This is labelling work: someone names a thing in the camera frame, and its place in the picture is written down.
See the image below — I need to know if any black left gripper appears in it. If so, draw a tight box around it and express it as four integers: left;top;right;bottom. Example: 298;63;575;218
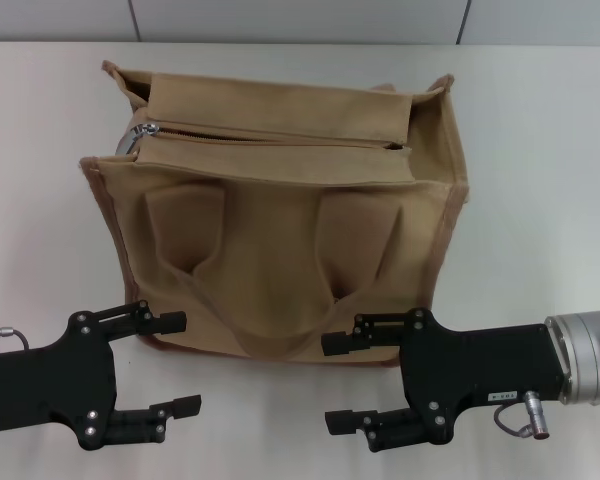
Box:
0;299;203;454

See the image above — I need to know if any silver metal zipper pull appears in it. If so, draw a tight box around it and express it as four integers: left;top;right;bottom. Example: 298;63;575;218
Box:
116;121;160;157

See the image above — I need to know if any khaki canvas food bag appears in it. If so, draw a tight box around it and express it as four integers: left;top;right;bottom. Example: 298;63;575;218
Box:
78;59;470;372

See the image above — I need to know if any right gripper cable with plugs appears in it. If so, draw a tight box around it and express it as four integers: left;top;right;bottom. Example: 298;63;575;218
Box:
493;391;552;442

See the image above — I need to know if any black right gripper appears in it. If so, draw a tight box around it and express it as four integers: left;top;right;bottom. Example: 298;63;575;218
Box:
321;308;575;454

